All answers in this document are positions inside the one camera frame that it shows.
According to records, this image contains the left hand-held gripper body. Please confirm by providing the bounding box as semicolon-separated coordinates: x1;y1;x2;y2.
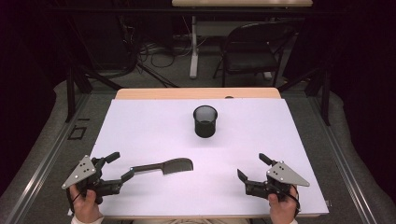
61;154;124;205

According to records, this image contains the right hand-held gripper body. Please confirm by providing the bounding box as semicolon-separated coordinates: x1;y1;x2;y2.
244;160;311;202

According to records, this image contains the black plastic comb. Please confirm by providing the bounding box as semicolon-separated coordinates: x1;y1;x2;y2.
130;157;194;175

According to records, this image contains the black mesh cup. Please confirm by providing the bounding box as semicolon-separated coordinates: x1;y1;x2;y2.
192;105;219;139

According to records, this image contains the person's right hand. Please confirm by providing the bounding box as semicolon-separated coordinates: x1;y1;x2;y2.
268;185;299;224

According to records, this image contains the person's left hand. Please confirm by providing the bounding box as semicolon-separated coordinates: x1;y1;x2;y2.
68;184;104;224

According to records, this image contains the white foam board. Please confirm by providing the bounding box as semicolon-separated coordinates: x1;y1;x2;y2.
67;98;331;217

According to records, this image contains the person's lap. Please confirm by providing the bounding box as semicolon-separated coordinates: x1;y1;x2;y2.
132;217;251;224

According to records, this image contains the black metal stand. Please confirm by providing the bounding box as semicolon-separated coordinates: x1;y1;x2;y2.
64;63;125;124
276;66;332;127

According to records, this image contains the light wooden table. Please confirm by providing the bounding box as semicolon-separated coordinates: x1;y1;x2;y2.
74;87;321;220

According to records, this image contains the black folding chair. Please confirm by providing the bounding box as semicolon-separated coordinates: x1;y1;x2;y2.
212;21;297;89

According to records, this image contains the dark curtain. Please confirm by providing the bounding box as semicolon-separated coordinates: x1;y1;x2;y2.
0;0;68;190
330;0;396;200

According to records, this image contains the white desk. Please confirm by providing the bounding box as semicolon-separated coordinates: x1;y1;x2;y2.
171;0;314;79

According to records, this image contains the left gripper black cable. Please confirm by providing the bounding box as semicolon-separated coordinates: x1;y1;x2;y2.
64;186;78;216

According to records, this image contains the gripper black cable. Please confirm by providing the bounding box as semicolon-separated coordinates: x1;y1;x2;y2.
64;186;78;216
289;185;302;217

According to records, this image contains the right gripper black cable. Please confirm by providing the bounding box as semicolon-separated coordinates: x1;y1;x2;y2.
289;185;302;217

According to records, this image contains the aluminium floor rail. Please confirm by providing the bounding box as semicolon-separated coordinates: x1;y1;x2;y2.
6;92;92;224
306;92;379;224

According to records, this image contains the bundle of floor cables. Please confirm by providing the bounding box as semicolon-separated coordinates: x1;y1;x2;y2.
136;34;208;69

